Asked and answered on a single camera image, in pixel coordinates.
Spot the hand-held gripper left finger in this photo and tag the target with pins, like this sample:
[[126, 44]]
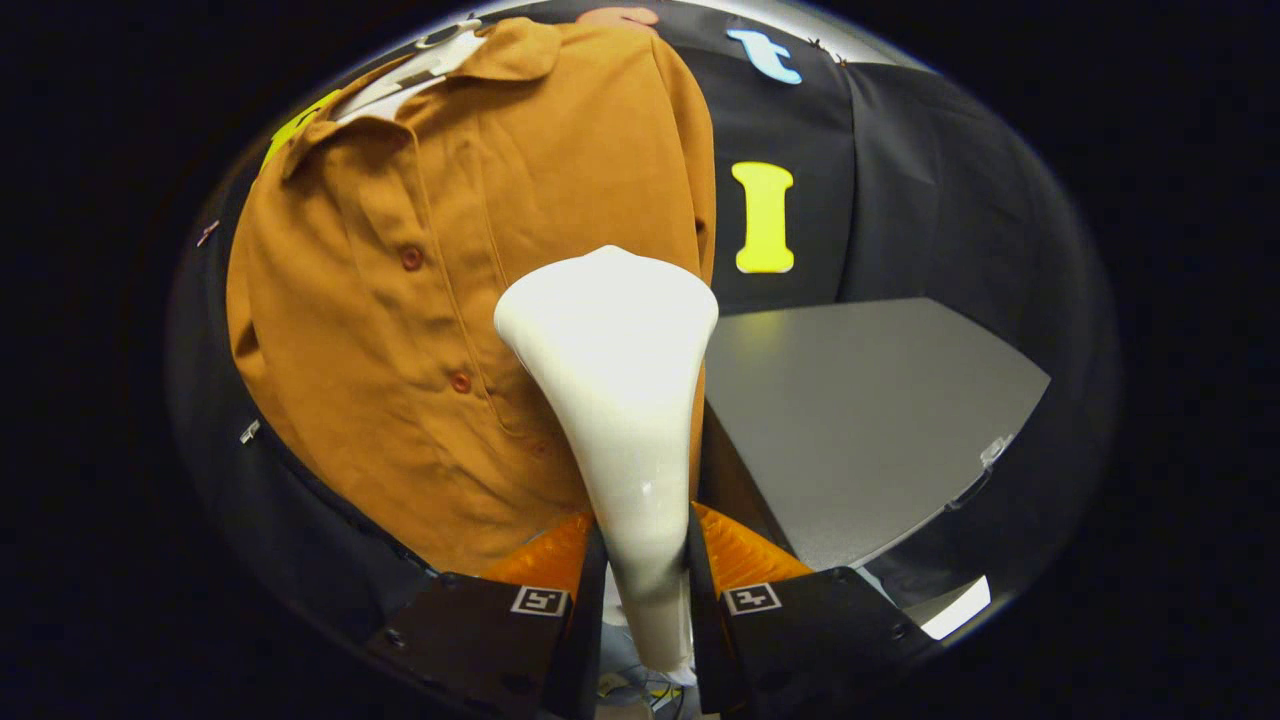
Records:
[[585, 640]]

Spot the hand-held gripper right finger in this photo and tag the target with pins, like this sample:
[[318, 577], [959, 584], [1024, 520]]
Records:
[[708, 640]]

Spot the white garment steamer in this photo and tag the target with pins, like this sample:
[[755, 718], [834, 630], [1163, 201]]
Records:
[[610, 340]]

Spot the orange button-up shirt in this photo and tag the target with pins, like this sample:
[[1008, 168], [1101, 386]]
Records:
[[400, 350]]

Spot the small clear clip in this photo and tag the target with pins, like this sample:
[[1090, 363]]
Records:
[[995, 450]]

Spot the silver clip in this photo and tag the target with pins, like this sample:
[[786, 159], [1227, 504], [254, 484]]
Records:
[[250, 431]]

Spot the pink clip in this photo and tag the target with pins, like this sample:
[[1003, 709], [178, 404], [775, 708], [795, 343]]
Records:
[[208, 233]]

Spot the white mannequin torso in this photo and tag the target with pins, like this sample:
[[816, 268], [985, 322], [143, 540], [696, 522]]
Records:
[[420, 70]]

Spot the row of black backdrop clips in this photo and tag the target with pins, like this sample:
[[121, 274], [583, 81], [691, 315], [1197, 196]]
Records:
[[816, 43]]

